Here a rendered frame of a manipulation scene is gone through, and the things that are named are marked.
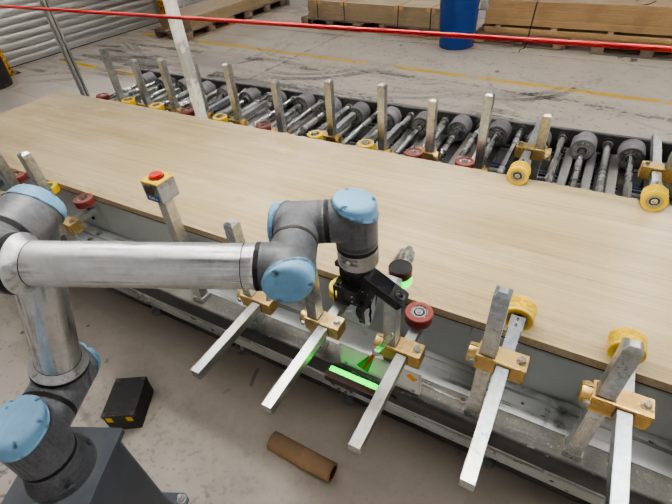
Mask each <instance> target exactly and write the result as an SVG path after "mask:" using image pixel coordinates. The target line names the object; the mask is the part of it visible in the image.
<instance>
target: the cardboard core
mask: <svg viewBox="0 0 672 504"><path fill-rule="evenodd" d="M267 449H268V450H269V451H271V452H273V453H275V454H277V455H278V456H280V457H282V458H284V459H286V460H287V461H289V462H291V463H293V464H295V465H296V466H298V467H300V468H302V469H304V470H305V471H307V472H309V473H311V474H313V475H314V476H316V477H318V478H320V479H322V480H323V481H325V482H327V483H330V482H331V481H332V479H333V478H334V476H335V473H336V471H337V467H338V464H337V463H336V462H334V461H332V460H330V459H328V458H326V457H324V456H322V455H321V454H319V453H317V452H315V451H313V450H311V449H309V448H307V447H305V446H304V445H302V444H300V443H298V442H296V441H294V440H292V439H290V438H289V437H287V436H285V435H283V434H281V433H279V432H277V431H275V432H273V433H272V435H271V436H270V438H269V440H268V442H267Z"/></svg>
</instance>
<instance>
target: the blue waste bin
mask: <svg viewBox="0 0 672 504"><path fill-rule="evenodd" d="M481 1H482V0H440V28H439V32H450V33H466V34H475V30H476V24H477V19H478V13H479V9H480V5H481ZM473 41H474V39H462V38H447V37H439V47H440V48H442V49H445V50H465V49H469V48H471V47H472V46H473Z"/></svg>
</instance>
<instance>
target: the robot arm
mask: <svg viewBox="0 0 672 504"><path fill-rule="evenodd" d="M66 216H67V210H66V207H65V205H64V204H63V202H62V201H61V200H60V199H59V198H58V197H57V196H55V195H53V194H52V193H51V192H50V191H48V190H46V189H44V188H42V187H39V186H35V185H31V184H19V185H16V186H13V187H12V188H10V189H9V190H8V191H6V192H4V193H2V194H1V196H0V294H6V295H13V296H14V300H15V303H16V306H17V310H18V313H19V316H20V319H21V323H22V326H23V329H24V332H25V336H26V339H27V342H28V345H29V349H30V352H31V355H32V356H31V357H30V359H29V361H28V364H27V372H28V376H29V378H30V382H29V384H28V386H27V388H26V389H25V391H24V392H23V394H22V395H21V396H18V397H16V398H15V399H14V400H9V401H7V402H6V403H4V404H3V405H2V406H1V407H0V462H2V463H3V464H4V465H5V466H7V467H8V468H9V469H10V470H12V471H13V472H14V473H15V474H17V475H18V476H19V477H20V478H22V481H23V487H24V490H25V492H26V494H27V495H28V496H29V497H30V498H31V499H33V500H34V501H36V502H38V503H43V504H48V503H54V502H57V501H60V500H63V499H65V498H66V497H68V496H70V495H71V494H73V493H74V492H75V491H77V490H78V489H79V488H80V487H81V486H82V485H83V484H84V483H85V482H86V480H87V479H88V478H89V476H90V475H91V473H92V471H93V469H94V467H95V464H96V461H97V449H96V446H95V445H94V443H93V442H92V441H91V440H90V439H89V438H88V437H86V436H85V435H82V434H78V433H73V432H72V431H71V430H70V426H71V424H72V422H73V420H74V418H75V416H76V414H77V412H78V410H79V408H80V407H81V405H82V403H83V401H84V399H85V397H86V395H87V393H88V391H89V389H90V387H91V385H92V383H93V381H94V379H95V378H96V376H97V374H98V371H99V368H100V364H101V363H100V362H101V360H100V357H99V355H98V353H97V352H96V351H95V350H94V349H93V348H91V347H86V344H84V343H82V342H79V341H78V336H77V330H76V325H75V320H74V314H73V309H72V304H71V298H70V293H69V288H68V287H81V288H158V289H234V290H253V291H263V292H264V293H265V294H266V296H267V297H269V298H270V299H272V300H274V301H277V302H280V303H293V302H297V301H299V300H302V299H303V298H305V297H306V296H307V295H308V294H309V293H310V292H311V290H312V288H313V286H314V280H315V278H316V259H317V248H318V244H322V243H336V247H337V257H338V258H337V259H336V260H335V266H337V267H339V273H340V275H339V276H338V278H337V279H336V282H335V283H334V284H333V292H334V301H337V302H340V303H342V304H344V305H347V306H350V304H351V305H353V310H346V311H345V314H346V315H347V316H348V317H349V318H351V319H353V320H355V321H357V322H359V323H360V325H361V326H362V327H364V328H367V327H368V326H369V325H370V323H371V322H372V319H373V315H374V311H375V307H376V302H377V297H379V298H380V299H382V300H383V301H384V302H386V303H387V304H388V305H390V306H391V307H392V308H394V309H395V310H399V309H401V308H402V307H403V306H404V305H405V303H406V301H407V299H408V297H409V293H408V292H407V291H406V290H404V289H403V288H402V287H400V286H399V285H398V284H396V283H395V282H394V281H392V280H391V279H390V278H388V277H387V276H386V275H384V274H383V273H382V272H380V271H379V270H378V269H377V268H375V267H376V266H377V264H378V262H379V244H378V218H379V212H378V204H377V200H376V198H375V197H374V196H373V195H372V194H371V193H370V192H368V191H366V190H363V189H360V188H346V189H341V190H339V191H337V192H336V193H335V194H334V195H333V197H332V199H320V200H299V201H290V200H284V201H281V202H275V203H273V204H272V205H271V206H270V208H269V210H268V218H267V235H268V239H269V242H254V243H212V242H129V241H61V237H60V231H59V227H60V225H61V224H63V223H64V222H65V218H66ZM339 279H340V280H339ZM337 282H338V283H337ZM335 290H336V291H337V297H336V292H335ZM68 463H69V464H68Z"/></svg>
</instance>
